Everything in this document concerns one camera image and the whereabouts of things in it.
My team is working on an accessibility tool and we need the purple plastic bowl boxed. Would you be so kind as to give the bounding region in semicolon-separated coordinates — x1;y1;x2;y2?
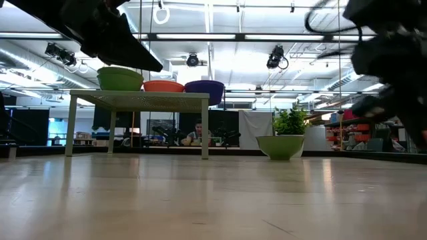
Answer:
184;82;226;107
184;79;226;86

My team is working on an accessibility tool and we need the pale green perforated metal shelf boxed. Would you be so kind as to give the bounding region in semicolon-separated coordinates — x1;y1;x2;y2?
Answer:
65;89;210;160

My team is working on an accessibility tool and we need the silver ceiling duct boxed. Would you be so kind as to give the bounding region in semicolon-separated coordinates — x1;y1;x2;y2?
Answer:
0;39;93;90

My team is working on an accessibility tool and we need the person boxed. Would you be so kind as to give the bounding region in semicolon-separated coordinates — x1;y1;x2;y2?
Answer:
185;119;213;147

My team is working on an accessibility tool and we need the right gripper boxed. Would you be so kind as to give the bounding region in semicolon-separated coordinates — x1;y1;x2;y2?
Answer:
352;35;427;151

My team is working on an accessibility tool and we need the yellow hanging cord with weight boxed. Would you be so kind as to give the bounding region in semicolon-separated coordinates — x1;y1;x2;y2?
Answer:
336;0;344;151

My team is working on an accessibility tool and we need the white round column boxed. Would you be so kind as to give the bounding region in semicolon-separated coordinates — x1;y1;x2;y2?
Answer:
302;125;328;151

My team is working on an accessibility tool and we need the thin black hanging cable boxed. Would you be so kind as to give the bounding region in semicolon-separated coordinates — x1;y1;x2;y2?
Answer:
148;0;153;81

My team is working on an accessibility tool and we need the white cloth panel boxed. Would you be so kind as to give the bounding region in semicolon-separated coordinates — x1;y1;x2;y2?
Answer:
238;110;275;150

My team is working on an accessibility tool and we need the black studio light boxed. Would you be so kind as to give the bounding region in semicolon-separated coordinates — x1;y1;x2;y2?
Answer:
44;42;63;58
59;49;78;67

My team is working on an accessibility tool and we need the black frame rail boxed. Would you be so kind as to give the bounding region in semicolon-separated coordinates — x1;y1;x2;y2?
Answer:
0;143;427;165

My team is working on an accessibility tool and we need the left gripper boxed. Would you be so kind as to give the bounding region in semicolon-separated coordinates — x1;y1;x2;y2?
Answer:
61;0;163;73

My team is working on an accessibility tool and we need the black fabric panel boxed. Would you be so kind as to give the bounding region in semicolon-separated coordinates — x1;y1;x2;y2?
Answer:
92;106;141;131

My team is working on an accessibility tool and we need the green plant in white pot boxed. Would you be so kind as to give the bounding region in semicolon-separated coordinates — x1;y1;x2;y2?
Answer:
272;102;310;158

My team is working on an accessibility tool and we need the black ceiling camera with cable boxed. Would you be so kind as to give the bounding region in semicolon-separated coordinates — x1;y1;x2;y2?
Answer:
266;45;290;71

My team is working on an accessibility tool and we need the round black ceiling light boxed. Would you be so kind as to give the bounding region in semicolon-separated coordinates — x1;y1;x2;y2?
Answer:
185;53;200;68

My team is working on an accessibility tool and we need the white cable ring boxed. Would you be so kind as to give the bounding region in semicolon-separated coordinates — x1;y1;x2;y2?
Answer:
152;4;171;25

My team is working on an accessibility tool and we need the dark overhead beam with lights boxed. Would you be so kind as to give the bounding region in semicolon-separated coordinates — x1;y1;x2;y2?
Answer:
0;31;378;43

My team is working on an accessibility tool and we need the metal storage rack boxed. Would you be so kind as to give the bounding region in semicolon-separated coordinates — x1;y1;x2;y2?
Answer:
324;116;418;153

